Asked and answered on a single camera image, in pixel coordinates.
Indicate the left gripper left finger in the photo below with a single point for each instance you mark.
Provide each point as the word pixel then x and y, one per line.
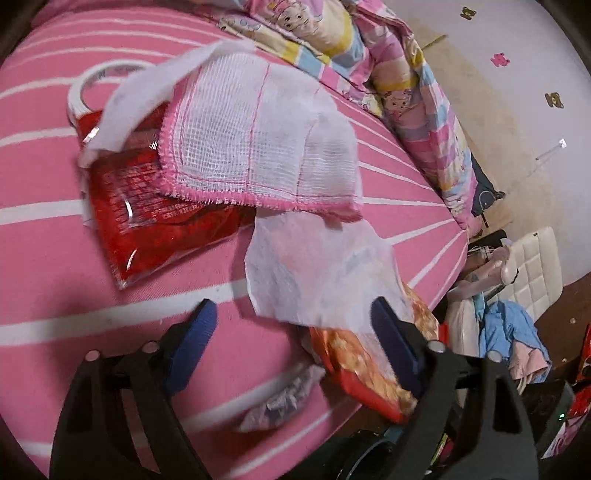
pixel 117 421

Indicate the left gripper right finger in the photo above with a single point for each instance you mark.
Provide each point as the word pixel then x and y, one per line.
pixel 494 439

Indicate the white pink-edged gauze cloth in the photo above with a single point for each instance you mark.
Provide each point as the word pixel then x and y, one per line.
pixel 246 131

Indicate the white tissue sheet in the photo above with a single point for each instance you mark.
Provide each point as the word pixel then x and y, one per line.
pixel 139 95

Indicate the blue clothing on chair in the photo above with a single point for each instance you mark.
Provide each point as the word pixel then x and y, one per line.
pixel 509 330

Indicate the orange red snack bag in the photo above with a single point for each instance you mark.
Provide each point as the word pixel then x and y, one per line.
pixel 352 354

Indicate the pink striped bed mattress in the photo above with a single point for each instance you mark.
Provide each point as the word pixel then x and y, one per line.
pixel 58 296

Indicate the white leather office chair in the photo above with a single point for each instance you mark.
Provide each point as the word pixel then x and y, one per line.
pixel 526 271

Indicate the clear plastic wrapper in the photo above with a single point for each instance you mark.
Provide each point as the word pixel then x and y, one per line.
pixel 285 404

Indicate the red snack wrapper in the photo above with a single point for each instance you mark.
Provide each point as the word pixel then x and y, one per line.
pixel 141 230

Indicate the dark blue cushion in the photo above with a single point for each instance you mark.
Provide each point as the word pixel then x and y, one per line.
pixel 485 193

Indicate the white tape roll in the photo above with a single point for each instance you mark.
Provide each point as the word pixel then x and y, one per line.
pixel 113 70

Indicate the colourful striped duvet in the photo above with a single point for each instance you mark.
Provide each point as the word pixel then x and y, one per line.
pixel 371 57

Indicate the pink bear wall sticker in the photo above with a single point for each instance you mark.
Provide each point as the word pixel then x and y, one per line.
pixel 500 60

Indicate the brown bear wall sticker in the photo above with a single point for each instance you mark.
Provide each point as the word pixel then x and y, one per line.
pixel 468 13

